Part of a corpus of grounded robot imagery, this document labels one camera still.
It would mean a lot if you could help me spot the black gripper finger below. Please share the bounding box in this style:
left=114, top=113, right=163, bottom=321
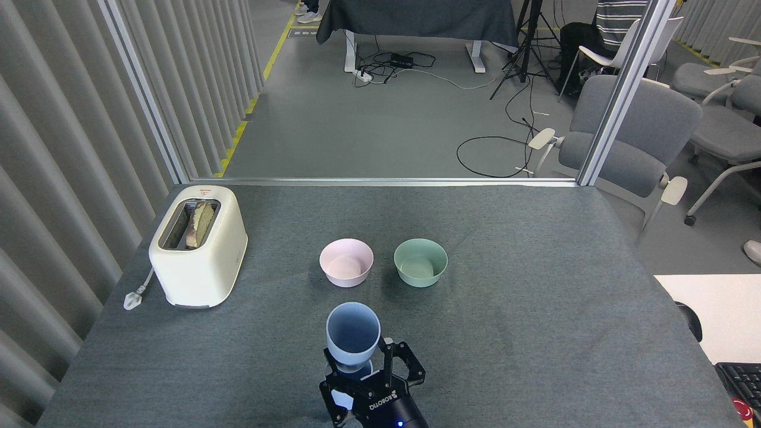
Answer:
left=319, top=348, right=364, bottom=426
left=380, top=338, right=427, bottom=390

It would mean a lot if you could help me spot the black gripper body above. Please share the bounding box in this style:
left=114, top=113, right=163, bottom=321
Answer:
left=348, top=380, right=430, bottom=428

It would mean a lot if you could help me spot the green bowl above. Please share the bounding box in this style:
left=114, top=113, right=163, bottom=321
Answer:
left=394, top=238, right=448, bottom=288

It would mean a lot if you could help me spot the pink bowl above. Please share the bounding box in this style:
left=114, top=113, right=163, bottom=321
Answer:
left=319, top=238, right=375, bottom=288

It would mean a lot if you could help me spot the cream white toaster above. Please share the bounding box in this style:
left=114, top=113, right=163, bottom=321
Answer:
left=149, top=185, right=249, bottom=309

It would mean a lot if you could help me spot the toasted bread slice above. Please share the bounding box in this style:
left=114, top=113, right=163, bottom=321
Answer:
left=185, top=201, right=215, bottom=249

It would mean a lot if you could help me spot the white toaster power plug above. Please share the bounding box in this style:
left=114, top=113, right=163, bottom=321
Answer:
left=123, top=267, right=155, bottom=311

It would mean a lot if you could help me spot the black computer mouse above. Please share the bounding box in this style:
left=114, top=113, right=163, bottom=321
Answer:
left=675, top=301, right=703, bottom=342

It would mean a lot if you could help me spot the white desk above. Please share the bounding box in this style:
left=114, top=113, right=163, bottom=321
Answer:
left=654, top=274, right=761, bottom=365

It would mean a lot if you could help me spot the black tripod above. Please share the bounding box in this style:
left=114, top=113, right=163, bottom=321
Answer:
left=489, top=0, right=562, bottom=100

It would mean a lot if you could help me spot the black keyboard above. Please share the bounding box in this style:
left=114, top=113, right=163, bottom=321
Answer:
left=715, top=362, right=761, bottom=411

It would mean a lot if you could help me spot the red round item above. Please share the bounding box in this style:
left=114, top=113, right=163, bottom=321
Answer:
left=731, top=397, right=756, bottom=428

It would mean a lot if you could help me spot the grey office chair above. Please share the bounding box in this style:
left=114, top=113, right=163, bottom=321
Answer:
left=528, top=74, right=703, bottom=232

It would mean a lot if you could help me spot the table with dark cloth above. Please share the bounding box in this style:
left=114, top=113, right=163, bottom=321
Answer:
left=315, top=0, right=519, bottom=75

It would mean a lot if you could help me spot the person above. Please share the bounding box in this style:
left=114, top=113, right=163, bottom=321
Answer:
left=294, top=0, right=323, bottom=24
left=558, top=0, right=650, bottom=99

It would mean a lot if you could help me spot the grey pleated curtain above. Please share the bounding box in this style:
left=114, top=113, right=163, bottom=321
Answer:
left=0, top=0, right=265, bottom=428
left=675, top=0, right=761, bottom=67

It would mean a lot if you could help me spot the white plastic chair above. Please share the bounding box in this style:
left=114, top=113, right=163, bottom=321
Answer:
left=559, top=17, right=684, bottom=102

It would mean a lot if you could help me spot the silver frame rail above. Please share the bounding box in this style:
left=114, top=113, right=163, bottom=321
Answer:
left=189, top=177, right=580, bottom=188

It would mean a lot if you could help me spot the black looped floor cable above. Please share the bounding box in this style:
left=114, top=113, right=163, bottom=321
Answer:
left=457, top=117, right=539, bottom=178

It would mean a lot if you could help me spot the white floor cable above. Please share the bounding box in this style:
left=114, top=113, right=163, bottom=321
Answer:
left=410, top=67, right=500, bottom=90

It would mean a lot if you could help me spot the black cable tangle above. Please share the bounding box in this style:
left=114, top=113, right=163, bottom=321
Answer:
left=355, top=36, right=438, bottom=88

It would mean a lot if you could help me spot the silver frame post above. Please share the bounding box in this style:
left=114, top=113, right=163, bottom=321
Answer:
left=98, top=0, right=192, bottom=185
left=577, top=0, right=678, bottom=187

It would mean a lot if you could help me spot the grey chair white frame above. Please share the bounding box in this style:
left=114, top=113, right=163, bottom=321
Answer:
left=684, top=74, right=761, bottom=226
left=672, top=37, right=761, bottom=103

